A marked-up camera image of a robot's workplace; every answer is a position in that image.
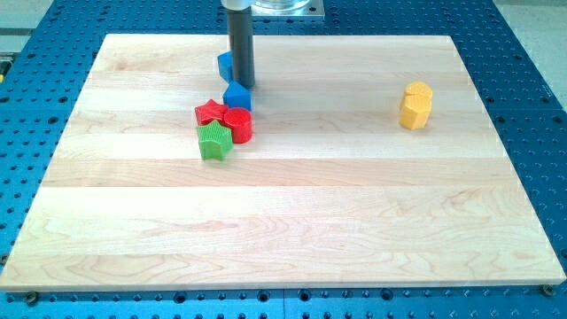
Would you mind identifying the blue cube block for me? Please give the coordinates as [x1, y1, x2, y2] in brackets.
[217, 51, 233, 82]

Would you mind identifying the light wooden board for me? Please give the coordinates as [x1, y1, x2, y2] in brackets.
[1, 34, 565, 292]

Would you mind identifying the red cylinder block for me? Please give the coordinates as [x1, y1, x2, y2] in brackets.
[223, 107, 252, 144]

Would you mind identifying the green star block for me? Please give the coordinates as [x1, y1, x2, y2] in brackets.
[197, 120, 233, 160]

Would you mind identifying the blue triangular block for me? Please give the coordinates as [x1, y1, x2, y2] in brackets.
[222, 81, 252, 111]

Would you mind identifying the red star block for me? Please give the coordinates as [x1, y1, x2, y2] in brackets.
[194, 99, 229, 126]

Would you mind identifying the yellow hexagon block front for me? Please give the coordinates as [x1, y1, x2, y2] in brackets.
[399, 95, 432, 130]

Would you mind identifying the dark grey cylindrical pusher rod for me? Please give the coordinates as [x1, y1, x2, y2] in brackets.
[227, 6, 255, 89]

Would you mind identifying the yellow pentagon block rear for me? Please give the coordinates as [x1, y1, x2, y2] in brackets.
[402, 81, 433, 100]

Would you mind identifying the silver robot mounting plate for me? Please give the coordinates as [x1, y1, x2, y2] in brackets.
[221, 0, 325, 19]

